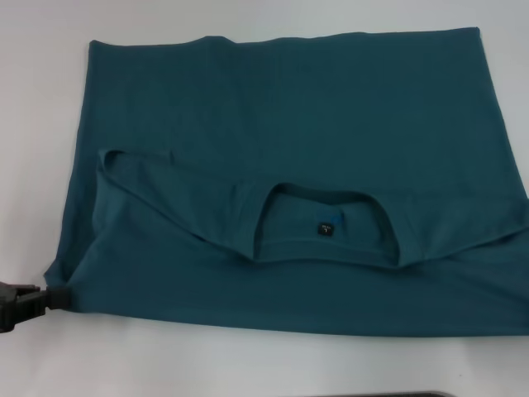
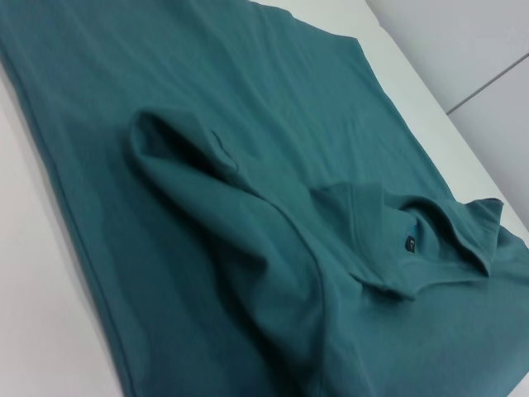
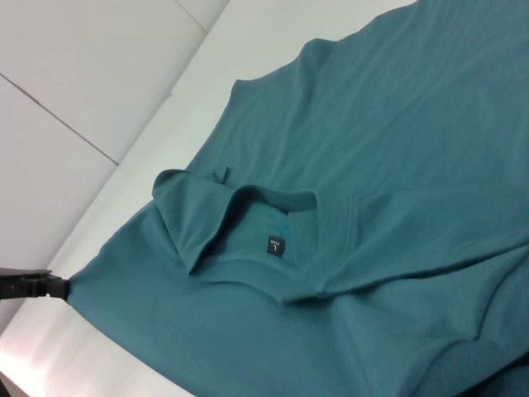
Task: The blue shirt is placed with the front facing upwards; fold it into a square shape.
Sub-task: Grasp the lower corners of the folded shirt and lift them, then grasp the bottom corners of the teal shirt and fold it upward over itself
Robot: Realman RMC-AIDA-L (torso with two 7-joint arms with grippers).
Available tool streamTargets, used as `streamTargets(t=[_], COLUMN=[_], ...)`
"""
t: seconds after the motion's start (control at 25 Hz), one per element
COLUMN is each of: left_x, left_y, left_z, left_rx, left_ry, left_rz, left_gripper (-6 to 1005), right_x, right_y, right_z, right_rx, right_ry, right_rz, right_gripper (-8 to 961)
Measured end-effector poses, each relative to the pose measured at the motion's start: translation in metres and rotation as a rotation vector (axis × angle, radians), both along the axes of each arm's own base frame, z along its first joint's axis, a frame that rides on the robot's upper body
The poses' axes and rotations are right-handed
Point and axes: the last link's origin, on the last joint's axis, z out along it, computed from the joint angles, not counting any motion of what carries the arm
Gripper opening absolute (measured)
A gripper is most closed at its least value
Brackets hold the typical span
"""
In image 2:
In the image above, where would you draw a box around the teal T-shirt with FREE print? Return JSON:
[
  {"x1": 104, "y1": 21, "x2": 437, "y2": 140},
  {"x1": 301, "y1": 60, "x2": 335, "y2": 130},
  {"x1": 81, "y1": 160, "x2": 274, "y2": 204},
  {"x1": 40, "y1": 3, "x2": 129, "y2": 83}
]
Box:
[{"x1": 0, "y1": 0, "x2": 529, "y2": 397}]

